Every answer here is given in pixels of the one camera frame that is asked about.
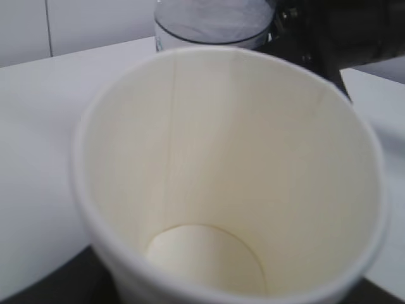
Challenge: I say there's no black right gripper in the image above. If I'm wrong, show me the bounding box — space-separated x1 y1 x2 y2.
258 0 404 93

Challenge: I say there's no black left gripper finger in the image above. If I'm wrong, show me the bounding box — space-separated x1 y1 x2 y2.
1 248 121 304

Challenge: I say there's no clear plastic water bottle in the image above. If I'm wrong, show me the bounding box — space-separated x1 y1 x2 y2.
154 0 277 51

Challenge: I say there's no white paper cup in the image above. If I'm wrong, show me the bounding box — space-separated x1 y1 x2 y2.
70 46 389 303

